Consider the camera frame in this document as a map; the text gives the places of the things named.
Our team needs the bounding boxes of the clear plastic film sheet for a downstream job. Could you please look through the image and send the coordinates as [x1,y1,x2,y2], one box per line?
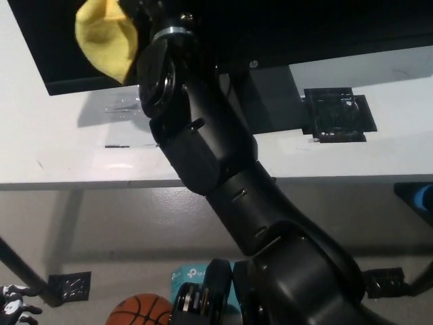
[76,89,177,170]

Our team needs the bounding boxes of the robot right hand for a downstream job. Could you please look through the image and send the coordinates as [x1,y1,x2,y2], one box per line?
[118,0,202,34]

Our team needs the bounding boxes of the black tape floor mark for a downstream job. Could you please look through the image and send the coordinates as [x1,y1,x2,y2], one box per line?
[363,267,412,299]
[47,270,92,302]

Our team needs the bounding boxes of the blue round object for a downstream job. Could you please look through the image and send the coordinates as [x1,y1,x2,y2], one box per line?
[415,184,433,211]

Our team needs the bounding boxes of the teal tp-link box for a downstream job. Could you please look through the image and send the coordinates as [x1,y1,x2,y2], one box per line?
[170,263,238,318]

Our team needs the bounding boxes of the black flat case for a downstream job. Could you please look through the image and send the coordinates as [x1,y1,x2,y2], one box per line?
[394,181,433,217]

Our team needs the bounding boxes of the black HP monitor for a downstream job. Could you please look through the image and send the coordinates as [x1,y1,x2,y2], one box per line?
[12,0,433,136]

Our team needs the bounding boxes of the orange basketball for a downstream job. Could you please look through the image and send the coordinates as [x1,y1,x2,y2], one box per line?
[107,293,173,325]

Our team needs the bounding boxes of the yellow microfiber cloth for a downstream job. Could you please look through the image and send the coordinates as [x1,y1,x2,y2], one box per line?
[74,0,139,85]

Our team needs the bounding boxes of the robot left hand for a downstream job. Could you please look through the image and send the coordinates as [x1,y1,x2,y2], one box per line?
[0,284,43,325]

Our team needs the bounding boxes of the black plastic tray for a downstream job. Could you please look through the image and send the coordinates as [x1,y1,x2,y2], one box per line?
[302,87,377,144]

